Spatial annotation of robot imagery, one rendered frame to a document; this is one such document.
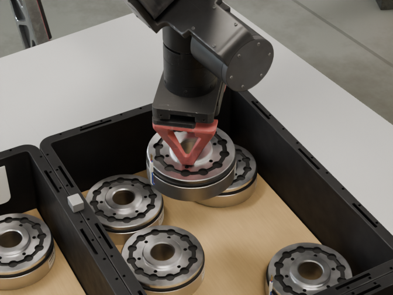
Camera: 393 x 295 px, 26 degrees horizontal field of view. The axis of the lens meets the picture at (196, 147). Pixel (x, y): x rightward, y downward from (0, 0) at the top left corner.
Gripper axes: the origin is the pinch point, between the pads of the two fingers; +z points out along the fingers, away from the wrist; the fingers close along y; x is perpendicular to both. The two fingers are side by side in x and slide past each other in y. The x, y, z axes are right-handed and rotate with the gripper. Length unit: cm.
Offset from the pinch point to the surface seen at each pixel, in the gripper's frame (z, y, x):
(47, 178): 8.1, -0.4, 17.8
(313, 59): 109, 166, -13
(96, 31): 34, 67, 31
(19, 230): 14.3, -3.9, 21.1
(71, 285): 17.7, -8.8, 13.4
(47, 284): 17.7, -9.0, 16.4
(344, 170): 32, 33, -20
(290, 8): 110, 198, -3
